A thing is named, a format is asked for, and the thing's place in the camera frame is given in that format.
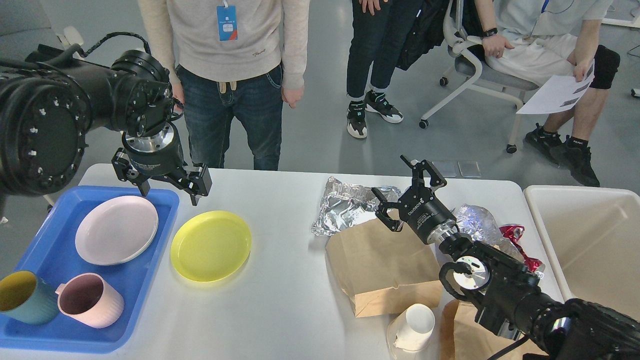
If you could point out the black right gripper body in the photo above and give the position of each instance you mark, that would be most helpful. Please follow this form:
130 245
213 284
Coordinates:
425 214

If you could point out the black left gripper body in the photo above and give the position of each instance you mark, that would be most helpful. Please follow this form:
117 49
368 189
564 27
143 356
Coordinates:
157 155

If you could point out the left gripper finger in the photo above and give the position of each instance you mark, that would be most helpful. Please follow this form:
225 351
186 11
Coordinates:
126 172
194 180

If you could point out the yellow plastic plate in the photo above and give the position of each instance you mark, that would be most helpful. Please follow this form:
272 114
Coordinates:
211 246

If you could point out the pink ribbed mug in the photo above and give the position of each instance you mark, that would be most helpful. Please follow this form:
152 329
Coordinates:
90 300

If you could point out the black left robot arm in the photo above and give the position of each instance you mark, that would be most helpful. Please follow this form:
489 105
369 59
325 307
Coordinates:
51 100

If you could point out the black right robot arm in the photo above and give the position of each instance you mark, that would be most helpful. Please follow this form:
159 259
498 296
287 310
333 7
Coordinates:
505 292

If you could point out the crumpled foil ball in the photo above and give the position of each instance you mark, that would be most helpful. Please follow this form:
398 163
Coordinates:
480 224

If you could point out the brown paper bag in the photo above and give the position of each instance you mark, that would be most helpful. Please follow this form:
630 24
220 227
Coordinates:
383 272
461 338

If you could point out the crumpled aluminium foil sheet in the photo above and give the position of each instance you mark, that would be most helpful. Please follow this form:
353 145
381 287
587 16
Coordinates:
343 205

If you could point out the pink plate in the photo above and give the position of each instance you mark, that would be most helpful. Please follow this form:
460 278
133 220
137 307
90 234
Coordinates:
117 230

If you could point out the white paper cup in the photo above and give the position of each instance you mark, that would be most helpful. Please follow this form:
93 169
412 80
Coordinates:
408 335

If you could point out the blue plastic tray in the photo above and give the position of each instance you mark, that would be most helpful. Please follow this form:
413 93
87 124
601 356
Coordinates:
52 256

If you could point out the person in beige sweater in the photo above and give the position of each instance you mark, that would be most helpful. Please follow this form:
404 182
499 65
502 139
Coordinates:
231 59

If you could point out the white grey office chair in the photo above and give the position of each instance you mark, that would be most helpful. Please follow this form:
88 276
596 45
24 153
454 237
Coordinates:
479 76

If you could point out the person in dark jeans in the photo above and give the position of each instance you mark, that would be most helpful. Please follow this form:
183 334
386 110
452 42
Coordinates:
387 35

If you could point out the white paper sheets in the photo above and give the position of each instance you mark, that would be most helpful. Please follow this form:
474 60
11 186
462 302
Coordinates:
560 93

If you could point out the beige plastic bin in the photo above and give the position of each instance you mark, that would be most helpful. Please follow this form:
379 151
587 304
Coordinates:
592 239

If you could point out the teal yellow mug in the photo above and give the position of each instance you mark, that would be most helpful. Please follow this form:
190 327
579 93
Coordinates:
27 298

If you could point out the seated person in white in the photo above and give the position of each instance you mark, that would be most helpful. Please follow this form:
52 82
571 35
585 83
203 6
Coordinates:
537 39

